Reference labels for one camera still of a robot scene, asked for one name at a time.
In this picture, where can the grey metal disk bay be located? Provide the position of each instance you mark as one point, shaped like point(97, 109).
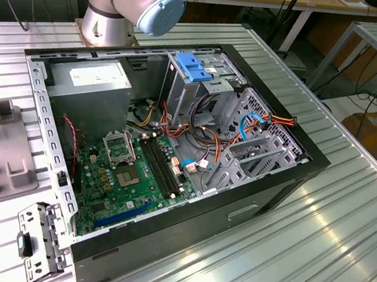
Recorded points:
point(232, 174)

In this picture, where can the black RAM slot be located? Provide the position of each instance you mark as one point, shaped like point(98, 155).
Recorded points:
point(167, 166)
point(157, 168)

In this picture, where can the grey optical drive cage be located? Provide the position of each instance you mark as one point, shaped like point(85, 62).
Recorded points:
point(180, 94)

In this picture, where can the green motherboard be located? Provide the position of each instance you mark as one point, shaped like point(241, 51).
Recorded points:
point(150, 181)

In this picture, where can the CPU socket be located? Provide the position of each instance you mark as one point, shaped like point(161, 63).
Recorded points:
point(127, 176)

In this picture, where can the blue plastic drive latch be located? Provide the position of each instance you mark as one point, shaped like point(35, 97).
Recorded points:
point(191, 68)

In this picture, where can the black open PC case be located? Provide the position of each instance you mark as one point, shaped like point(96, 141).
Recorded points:
point(179, 237)

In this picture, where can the blue expansion slot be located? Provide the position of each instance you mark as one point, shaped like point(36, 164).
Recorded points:
point(123, 215)

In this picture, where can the grey power supply unit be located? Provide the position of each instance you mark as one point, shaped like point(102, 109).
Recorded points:
point(88, 107)

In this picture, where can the black case fan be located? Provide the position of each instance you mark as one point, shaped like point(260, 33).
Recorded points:
point(68, 153)

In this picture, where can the black tripod stand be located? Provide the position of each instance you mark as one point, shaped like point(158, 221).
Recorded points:
point(290, 8)

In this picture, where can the grey parts rack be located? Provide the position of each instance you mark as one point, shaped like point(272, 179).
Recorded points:
point(0, 144)

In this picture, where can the brown boxes under table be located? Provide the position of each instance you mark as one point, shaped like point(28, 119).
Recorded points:
point(362, 63)

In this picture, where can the black plastic latch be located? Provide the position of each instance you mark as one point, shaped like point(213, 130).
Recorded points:
point(24, 245)

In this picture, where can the square brown base plate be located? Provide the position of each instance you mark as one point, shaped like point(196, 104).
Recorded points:
point(133, 41)

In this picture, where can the metal expansion bracket retainer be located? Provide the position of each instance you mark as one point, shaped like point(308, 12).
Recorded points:
point(47, 233)

